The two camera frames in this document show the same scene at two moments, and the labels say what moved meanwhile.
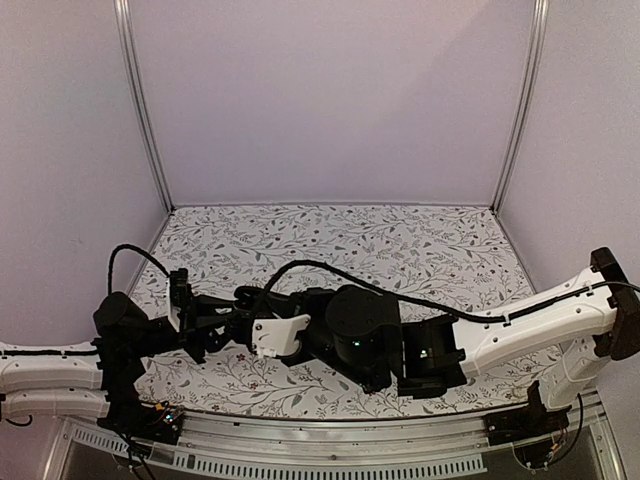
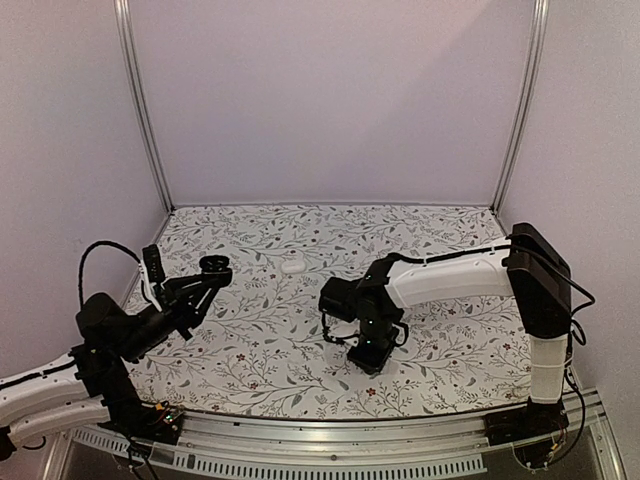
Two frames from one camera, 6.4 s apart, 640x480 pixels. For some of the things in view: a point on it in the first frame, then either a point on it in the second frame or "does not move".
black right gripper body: [305, 301] to [381, 331]
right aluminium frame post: [540, 22] does not move
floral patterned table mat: [430, 260] does not move
